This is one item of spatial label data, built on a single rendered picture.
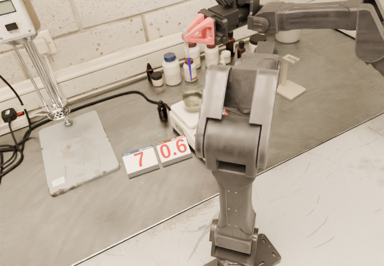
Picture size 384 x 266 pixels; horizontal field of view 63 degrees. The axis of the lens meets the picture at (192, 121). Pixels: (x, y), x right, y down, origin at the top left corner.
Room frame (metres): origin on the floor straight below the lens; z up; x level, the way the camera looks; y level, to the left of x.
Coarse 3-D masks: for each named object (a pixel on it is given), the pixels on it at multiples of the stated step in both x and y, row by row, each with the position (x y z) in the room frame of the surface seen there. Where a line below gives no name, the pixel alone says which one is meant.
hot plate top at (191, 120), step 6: (180, 102) 0.76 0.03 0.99; (174, 108) 0.73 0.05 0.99; (180, 108) 0.73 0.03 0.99; (180, 114) 0.70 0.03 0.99; (186, 114) 0.69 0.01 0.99; (192, 114) 0.69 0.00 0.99; (198, 114) 0.69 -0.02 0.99; (186, 120) 0.67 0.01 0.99; (192, 120) 0.67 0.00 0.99; (192, 126) 0.64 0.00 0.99
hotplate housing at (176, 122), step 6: (174, 114) 0.72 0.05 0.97; (174, 120) 0.71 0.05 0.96; (180, 120) 0.69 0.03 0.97; (174, 126) 0.72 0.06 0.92; (180, 126) 0.68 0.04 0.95; (186, 126) 0.66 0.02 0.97; (180, 132) 0.69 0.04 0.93; (186, 132) 0.65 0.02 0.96; (192, 132) 0.64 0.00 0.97; (186, 138) 0.66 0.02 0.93; (192, 138) 0.62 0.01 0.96; (192, 144) 0.63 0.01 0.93
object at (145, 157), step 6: (144, 150) 0.62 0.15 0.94; (150, 150) 0.62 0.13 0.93; (126, 156) 0.61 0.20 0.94; (132, 156) 0.61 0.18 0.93; (138, 156) 0.61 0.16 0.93; (144, 156) 0.61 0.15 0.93; (150, 156) 0.61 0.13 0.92; (126, 162) 0.59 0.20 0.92; (132, 162) 0.59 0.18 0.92; (138, 162) 0.59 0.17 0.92; (144, 162) 0.59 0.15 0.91; (150, 162) 0.60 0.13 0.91; (132, 168) 0.58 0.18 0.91
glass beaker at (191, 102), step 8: (192, 80) 0.75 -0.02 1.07; (184, 88) 0.74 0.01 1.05; (192, 88) 0.75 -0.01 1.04; (200, 88) 0.74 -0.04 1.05; (184, 96) 0.70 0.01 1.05; (192, 96) 0.69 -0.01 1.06; (200, 96) 0.70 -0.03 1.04; (184, 104) 0.71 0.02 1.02; (192, 104) 0.69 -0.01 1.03; (200, 104) 0.70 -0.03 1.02; (192, 112) 0.69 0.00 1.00
